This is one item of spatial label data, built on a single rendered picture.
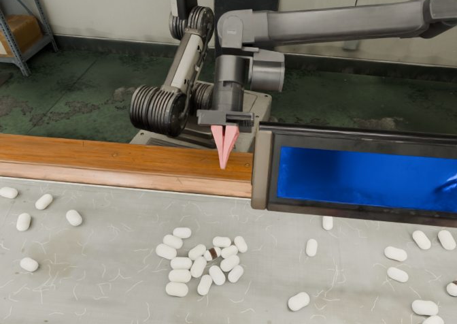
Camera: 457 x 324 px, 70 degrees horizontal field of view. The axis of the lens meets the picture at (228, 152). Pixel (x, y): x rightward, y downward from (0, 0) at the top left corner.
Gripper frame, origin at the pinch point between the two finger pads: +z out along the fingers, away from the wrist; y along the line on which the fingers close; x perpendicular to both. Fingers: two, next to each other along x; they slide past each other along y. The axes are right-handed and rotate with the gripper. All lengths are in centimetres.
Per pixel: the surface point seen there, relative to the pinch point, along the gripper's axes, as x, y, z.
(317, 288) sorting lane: -1.1, 17.6, 19.9
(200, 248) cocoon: 0.1, -2.9, 15.2
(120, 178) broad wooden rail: 9.9, -23.1, 4.0
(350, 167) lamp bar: -31.1, 13.8, 1.6
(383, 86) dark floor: 176, 93, -75
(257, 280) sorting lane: -0.9, 7.5, 19.5
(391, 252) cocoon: 2.1, 30.7, 13.3
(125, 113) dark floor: 143, -80, -38
